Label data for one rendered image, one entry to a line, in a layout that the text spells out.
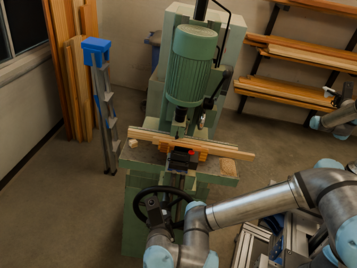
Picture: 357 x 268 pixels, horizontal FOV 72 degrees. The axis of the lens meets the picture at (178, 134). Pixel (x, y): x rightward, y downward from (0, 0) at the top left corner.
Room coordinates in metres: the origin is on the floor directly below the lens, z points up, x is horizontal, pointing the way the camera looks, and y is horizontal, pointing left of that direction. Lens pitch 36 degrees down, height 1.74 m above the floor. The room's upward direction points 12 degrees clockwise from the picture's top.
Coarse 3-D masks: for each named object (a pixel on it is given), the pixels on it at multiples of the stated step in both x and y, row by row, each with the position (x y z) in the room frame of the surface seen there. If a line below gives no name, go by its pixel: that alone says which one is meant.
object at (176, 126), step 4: (172, 120) 1.04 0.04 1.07; (172, 124) 1.00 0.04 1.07; (176, 124) 1.01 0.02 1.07; (180, 124) 1.01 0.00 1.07; (184, 124) 1.02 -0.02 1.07; (172, 128) 1.00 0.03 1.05; (176, 128) 1.00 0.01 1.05; (180, 128) 1.00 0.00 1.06; (184, 128) 1.00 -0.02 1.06; (172, 132) 1.00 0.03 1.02; (180, 132) 1.00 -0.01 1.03; (184, 132) 1.02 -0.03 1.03; (172, 136) 1.00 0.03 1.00; (180, 136) 1.00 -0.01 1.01
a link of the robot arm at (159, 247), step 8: (152, 240) 0.37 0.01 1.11; (160, 240) 0.37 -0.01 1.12; (168, 240) 0.39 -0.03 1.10; (152, 248) 0.34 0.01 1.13; (160, 248) 0.34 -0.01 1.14; (168, 248) 0.35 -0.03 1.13; (176, 248) 0.35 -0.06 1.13; (144, 256) 0.32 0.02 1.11; (152, 256) 0.31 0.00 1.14; (160, 256) 0.31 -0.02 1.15; (168, 256) 0.32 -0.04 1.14; (176, 256) 0.33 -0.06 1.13; (144, 264) 0.30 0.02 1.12; (152, 264) 0.30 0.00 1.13; (160, 264) 0.30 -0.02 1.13; (168, 264) 0.30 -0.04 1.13
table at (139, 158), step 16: (128, 144) 0.99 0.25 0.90; (144, 144) 1.02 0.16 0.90; (128, 160) 0.87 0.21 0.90; (144, 160) 0.90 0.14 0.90; (160, 160) 0.92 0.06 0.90; (208, 160) 0.99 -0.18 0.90; (160, 176) 0.84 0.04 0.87; (208, 176) 0.89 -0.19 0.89; (224, 176) 0.90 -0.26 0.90; (192, 192) 0.79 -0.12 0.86
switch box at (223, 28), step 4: (224, 24) 1.40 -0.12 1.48; (220, 28) 1.32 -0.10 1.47; (224, 28) 1.32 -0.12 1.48; (228, 28) 1.33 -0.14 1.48; (220, 32) 1.32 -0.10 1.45; (224, 32) 1.32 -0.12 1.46; (228, 32) 1.33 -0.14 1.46; (220, 36) 1.32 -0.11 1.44; (228, 36) 1.33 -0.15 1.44; (220, 40) 1.32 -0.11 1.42; (220, 44) 1.32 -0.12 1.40; (216, 48) 1.32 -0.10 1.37; (220, 48) 1.32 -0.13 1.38; (224, 48) 1.33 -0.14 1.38; (216, 52) 1.32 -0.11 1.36; (216, 56) 1.32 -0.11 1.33
